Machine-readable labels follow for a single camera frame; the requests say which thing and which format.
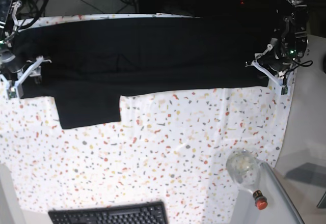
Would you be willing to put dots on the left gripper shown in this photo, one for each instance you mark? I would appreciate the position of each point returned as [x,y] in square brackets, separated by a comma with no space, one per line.
[276,62]

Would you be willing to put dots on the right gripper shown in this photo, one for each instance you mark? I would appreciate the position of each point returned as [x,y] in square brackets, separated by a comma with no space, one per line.
[14,66]

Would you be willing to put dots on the black t-shirt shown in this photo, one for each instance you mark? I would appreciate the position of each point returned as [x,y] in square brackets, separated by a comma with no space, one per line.
[94,63]

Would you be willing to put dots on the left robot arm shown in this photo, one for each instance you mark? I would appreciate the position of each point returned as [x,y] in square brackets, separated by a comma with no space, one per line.
[288,45]

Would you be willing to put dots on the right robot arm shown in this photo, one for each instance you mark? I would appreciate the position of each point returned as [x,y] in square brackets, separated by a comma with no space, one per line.
[16,16]

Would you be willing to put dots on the clear glass bottle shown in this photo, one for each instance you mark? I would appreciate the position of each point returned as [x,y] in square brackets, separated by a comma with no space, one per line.
[244,170]

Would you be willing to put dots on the red bottle cap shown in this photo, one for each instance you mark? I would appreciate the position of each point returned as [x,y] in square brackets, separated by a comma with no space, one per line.
[260,200]

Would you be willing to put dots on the terrazzo pattern tablecloth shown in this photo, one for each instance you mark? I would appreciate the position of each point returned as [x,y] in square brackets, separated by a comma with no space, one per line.
[170,146]

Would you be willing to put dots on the black computer keyboard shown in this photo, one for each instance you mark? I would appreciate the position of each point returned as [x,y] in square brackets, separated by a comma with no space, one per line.
[151,212]

